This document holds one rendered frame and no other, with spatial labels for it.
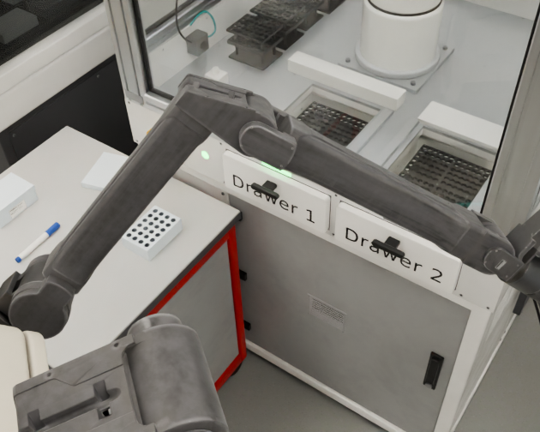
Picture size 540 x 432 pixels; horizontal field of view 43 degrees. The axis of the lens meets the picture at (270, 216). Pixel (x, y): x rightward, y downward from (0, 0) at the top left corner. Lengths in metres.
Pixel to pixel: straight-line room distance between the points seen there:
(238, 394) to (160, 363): 1.85
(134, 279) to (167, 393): 1.19
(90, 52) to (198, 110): 1.37
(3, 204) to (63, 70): 0.50
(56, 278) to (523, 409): 1.73
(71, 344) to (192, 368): 1.11
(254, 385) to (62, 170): 0.93
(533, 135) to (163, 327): 0.86
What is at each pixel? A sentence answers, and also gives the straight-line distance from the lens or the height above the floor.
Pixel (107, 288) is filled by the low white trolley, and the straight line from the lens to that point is 1.63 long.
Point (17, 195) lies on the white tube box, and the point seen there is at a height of 0.81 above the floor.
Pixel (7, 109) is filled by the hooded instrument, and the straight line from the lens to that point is 2.04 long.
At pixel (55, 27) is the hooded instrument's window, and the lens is 2.10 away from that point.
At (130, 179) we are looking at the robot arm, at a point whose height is 1.42.
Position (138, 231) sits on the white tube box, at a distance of 1.68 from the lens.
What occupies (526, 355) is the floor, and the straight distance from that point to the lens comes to 2.50.
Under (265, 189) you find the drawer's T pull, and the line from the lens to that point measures 1.57.
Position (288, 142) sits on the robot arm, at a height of 1.47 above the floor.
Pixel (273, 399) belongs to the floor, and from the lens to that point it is 2.29.
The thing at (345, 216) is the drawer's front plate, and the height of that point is 0.91.
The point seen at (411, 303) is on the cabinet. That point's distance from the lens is 1.67.
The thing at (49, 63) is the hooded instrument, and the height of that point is 0.91.
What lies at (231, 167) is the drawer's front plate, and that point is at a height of 0.89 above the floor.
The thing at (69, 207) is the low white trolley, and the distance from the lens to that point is 1.83.
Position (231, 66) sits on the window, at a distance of 1.52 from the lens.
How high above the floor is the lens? 2.01
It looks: 47 degrees down
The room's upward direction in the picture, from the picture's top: 2 degrees counter-clockwise
